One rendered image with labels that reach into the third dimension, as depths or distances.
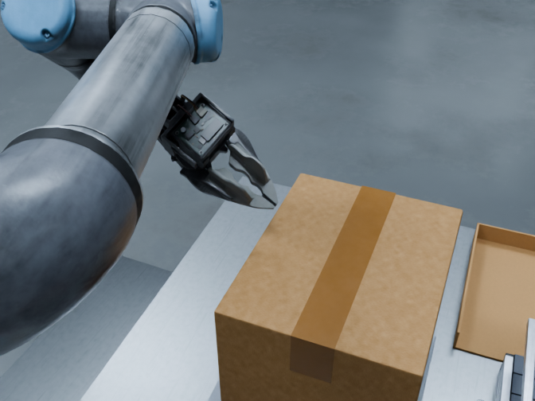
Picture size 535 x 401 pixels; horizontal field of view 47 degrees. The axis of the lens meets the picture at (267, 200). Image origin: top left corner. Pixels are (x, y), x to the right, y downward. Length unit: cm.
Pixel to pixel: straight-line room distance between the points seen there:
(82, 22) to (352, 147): 250
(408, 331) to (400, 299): 5
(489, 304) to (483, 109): 248
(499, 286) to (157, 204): 180
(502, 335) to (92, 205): 88
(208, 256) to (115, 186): 84
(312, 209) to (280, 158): 213
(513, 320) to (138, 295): 66
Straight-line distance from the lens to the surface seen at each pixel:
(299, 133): 318
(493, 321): 116
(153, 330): 110
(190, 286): 116
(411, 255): 80
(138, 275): 120
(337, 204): 87
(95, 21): 68
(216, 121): 72
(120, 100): 46
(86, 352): 109
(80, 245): 35
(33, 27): 68
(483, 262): 126
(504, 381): 102
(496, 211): 283
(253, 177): 77
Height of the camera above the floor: 165
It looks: 38 degrees down
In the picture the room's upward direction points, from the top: straight up
